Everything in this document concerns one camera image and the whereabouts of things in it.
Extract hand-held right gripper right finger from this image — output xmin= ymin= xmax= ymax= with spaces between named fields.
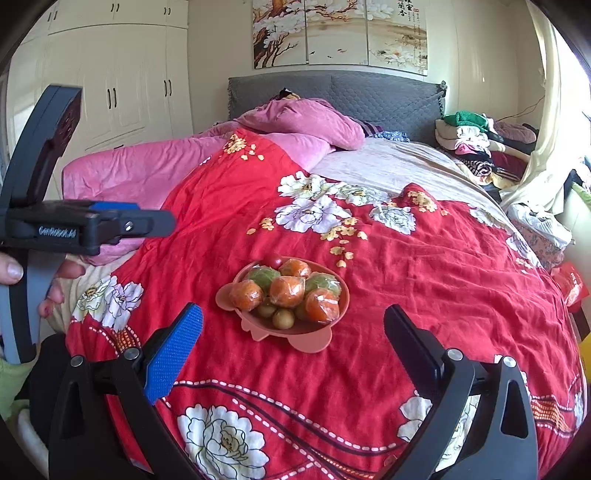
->
xmin=385 ymin=304 xmax=539 ymax=480

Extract cream curtain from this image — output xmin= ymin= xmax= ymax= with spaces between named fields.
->
xmin=501 ymin=0 xmax=591 ymax=217

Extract grey padded headboard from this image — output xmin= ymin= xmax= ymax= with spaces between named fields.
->
xmin=228 ymin=74 xmax=448 ymax=144

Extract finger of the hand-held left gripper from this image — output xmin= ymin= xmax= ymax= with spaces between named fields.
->
xmin=91 ymin=200 xmax=142 ymax=215
xmin=98 ymin=210 xmax=177 ymax=246

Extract green orange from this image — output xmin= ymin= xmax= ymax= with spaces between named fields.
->
xmin=305 ymin=272 xmax=342 ymax=296
xmin=247 ymin=267 xmax=281 ymax=289

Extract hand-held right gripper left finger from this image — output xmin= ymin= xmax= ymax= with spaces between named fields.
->
xmin=48 ymin=302 xmax=204 ymax=480

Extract beige bedsheet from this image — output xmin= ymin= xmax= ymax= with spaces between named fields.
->
xmin=318 ymin=138 xmax=504 ymax=208

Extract floral wall painting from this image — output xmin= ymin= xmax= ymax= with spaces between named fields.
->
xmin=252 ymin=0 xmax=428 ymax=75

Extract pink plastic plate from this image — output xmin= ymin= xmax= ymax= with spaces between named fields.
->
xmin=215 ymin=255 xmax=350 ymax=355

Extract dark striped pillow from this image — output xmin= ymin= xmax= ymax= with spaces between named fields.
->
xmin=358 ymin=120 xmax=411 ymax=143

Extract pile of folded clothes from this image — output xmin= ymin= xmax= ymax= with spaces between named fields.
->
xmin=435 ymin=111 xmax=539 ymax=190

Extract red floral quilt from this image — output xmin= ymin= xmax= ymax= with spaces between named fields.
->
xmin=65 ymin=129 xmax=587 ymax=480

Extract person's left hand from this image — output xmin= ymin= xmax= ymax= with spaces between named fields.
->
xmin=0 ymin=256 xmax=86 ymax=320

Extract pink quilt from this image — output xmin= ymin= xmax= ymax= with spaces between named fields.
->
xmin=61 ymin=98 xmax=365 ymax=266

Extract white crumpled cloth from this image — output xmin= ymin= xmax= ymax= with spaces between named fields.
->
xmin=505 ymin=203 xmax=575 ymax=250

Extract green cloth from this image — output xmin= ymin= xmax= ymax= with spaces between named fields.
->
xmin=0 ymin=355 xmax=38 ymax=416

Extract red bag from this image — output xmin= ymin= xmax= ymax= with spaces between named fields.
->
xmin=551 ymin=262 xmax=591 ymax=310

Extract cream wardrobe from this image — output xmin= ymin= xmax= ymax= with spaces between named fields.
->
xmin=7 ymin=0 xmax=195 ymax=153

